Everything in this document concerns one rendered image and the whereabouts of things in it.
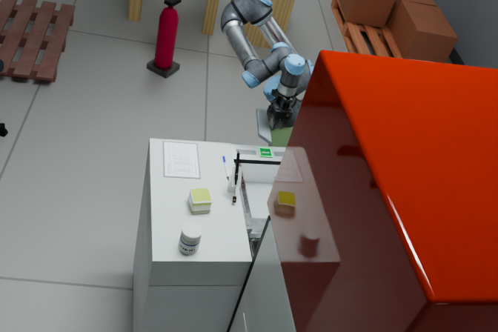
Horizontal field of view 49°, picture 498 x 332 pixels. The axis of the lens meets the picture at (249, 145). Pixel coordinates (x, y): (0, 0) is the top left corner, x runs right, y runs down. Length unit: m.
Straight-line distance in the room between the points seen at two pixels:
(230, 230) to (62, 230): 1.40
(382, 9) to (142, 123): 2.78
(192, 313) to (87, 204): 1.34
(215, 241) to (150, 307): 0.36
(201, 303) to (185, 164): 0.55
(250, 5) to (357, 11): 3.21
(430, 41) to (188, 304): 3.73
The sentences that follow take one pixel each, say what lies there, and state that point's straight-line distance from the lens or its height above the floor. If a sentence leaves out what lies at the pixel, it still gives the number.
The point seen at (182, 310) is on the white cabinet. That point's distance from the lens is 2.19.
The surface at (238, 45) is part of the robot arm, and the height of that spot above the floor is 1.35.
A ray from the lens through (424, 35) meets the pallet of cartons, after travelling 5.19.
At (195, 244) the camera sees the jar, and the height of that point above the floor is 1.02.
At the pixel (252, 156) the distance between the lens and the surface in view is 2.35.
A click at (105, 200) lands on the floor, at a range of 3.37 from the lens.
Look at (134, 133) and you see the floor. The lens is 3.82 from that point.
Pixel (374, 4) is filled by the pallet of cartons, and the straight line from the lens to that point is 5.58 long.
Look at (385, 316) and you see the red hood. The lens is 1.09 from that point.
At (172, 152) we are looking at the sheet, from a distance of 2.28.
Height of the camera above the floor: 2.50
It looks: 40 degrees down
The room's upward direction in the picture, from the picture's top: 16 degrees clockwise
